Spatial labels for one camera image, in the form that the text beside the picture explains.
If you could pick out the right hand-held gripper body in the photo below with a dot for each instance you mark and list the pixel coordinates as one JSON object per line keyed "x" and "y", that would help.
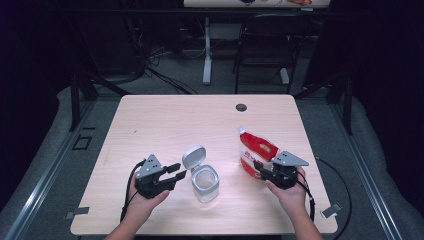
{"x": 283, "y": 176}

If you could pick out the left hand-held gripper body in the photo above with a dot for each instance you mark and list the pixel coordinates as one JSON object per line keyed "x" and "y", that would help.
{"x": 150, "y": 181}

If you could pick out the red and white pouch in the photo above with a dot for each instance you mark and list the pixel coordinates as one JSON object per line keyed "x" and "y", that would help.
{"x": 258, "y": 145}

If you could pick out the white lidded plastic jar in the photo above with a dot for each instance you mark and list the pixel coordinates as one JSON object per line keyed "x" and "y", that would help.
{"x": 205, "y": 181}

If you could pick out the person's right hand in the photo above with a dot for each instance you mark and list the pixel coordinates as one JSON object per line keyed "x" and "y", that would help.
{"x": 293, "y": 198}

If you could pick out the person's left hand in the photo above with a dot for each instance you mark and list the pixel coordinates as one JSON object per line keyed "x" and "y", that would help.
{"x": 141, "y": 206}

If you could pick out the grey tape strip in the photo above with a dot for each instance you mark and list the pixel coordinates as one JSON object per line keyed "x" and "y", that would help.
{"x": 80, "y": 211}
{"x": 331, "y": 210}

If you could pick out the black table grommet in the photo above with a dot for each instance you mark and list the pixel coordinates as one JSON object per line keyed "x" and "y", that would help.
{"x": 241, "y": 107}

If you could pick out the black metal stand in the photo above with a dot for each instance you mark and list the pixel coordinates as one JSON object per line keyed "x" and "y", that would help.
{"x": 75, "y": 100}
{"x": 347, "y": 106}

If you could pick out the white background desk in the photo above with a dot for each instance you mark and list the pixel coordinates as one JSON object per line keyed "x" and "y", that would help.
{"x": 207, "y": 50}

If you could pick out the black folding chair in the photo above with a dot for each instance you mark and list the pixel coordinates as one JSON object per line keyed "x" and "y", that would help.
{"x": 266, "y": 43}

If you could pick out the orange object on background desk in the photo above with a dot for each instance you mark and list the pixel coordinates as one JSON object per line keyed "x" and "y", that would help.
{"x": 300, "y": 2}

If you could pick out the aluminium floor rail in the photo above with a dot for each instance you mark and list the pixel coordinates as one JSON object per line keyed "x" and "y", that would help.
{"x": 43, "y": 181}
{"x": 366, "y": 181}

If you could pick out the black floor socket frame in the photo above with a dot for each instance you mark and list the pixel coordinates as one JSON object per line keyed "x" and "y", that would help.
{"x": 74, "y": 143}

